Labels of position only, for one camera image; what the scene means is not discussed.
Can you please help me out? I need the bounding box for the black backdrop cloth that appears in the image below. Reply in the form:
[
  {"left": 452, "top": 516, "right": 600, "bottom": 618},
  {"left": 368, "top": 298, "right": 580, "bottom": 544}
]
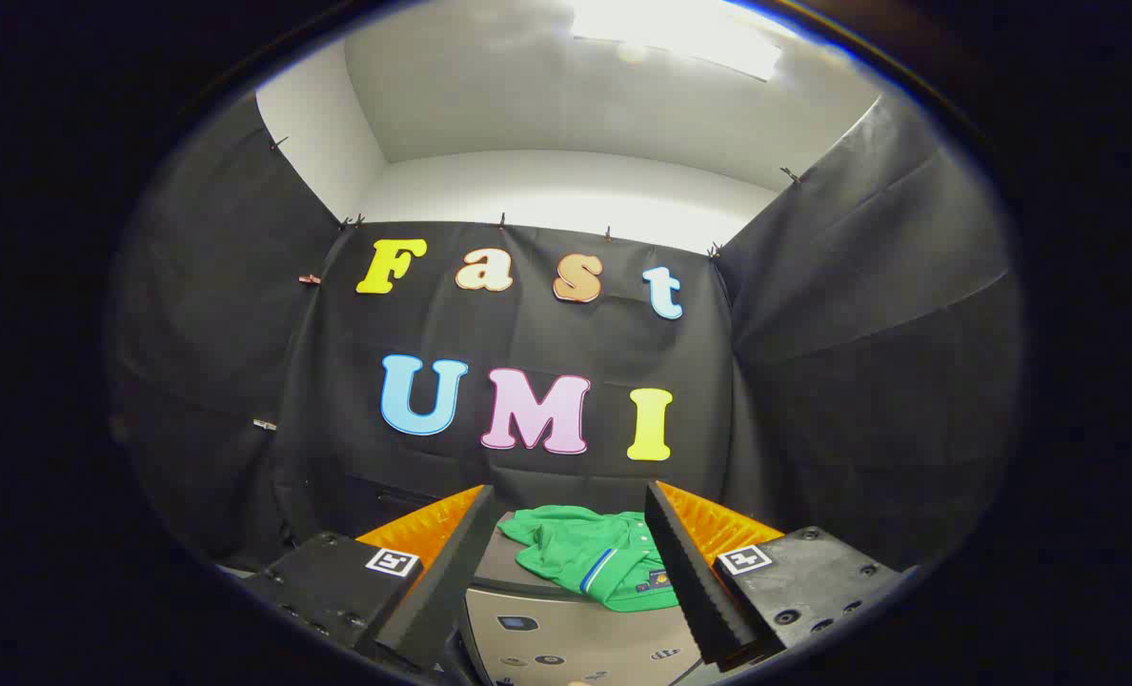
[{"left": 109, "top": 91, "right": 1024, "bottom": 573}]

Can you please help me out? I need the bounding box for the grey cabinet with stickers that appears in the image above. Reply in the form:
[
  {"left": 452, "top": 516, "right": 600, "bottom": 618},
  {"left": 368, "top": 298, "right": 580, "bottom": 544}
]
[{"left": 459, "top": 514, "right": 710, "bottom": 686}]

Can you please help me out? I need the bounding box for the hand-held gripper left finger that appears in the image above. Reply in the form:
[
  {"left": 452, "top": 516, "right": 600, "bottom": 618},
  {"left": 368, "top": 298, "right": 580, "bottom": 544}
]
[{"left": 242, "top": 484, "right": 496, "bottom": 673}]

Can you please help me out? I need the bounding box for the row of dark cloth clips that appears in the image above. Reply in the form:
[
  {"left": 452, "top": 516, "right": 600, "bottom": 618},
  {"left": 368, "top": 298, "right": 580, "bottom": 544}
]
[{"left": 267, "top": 133, "right": 805, "bottom": 263}]

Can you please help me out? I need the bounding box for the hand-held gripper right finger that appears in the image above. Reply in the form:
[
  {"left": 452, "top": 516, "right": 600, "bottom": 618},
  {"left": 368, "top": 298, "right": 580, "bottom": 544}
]
[{"left": 644, "top": 481, "right": 910, "bottom": 668}]

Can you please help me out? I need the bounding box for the green polo shirt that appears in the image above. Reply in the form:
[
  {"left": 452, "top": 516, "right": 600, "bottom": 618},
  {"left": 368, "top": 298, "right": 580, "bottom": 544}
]
[{"left": 497, "top": 505, "right": 686, "bottom": 613}]

